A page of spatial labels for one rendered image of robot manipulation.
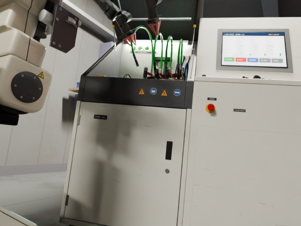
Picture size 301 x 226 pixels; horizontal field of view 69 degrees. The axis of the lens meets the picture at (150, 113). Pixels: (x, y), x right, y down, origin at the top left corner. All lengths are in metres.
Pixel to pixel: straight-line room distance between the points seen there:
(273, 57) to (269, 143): 0.64
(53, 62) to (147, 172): 2.56
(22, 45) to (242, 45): 1.33
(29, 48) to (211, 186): 1.02
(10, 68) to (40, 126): 2.53
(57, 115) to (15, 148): 0.71
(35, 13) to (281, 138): 1.22
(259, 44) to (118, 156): 1.19
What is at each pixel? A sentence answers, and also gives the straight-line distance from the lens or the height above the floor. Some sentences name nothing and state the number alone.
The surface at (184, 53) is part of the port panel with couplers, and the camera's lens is 1.90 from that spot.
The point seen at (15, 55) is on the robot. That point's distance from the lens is 0.83.
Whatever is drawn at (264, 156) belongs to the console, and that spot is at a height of 0.57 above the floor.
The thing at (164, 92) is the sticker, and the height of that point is 0.87.
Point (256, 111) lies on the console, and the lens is 1.27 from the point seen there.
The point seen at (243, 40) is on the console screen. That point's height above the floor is 1.35.
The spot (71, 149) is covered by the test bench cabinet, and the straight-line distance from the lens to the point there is 1.40.
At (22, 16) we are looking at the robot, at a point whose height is 0.97.
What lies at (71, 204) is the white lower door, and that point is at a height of 0.18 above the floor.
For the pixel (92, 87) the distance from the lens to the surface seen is 1.39.
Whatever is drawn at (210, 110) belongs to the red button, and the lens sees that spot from 1.19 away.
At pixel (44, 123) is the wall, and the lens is 3.34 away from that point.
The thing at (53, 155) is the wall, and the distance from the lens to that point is 3.48.
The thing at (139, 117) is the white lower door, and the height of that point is 0.72.
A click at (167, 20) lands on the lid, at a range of 1.89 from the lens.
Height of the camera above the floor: 0.59
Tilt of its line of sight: 7 degrees up
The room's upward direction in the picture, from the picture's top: 6 degrees clockwise
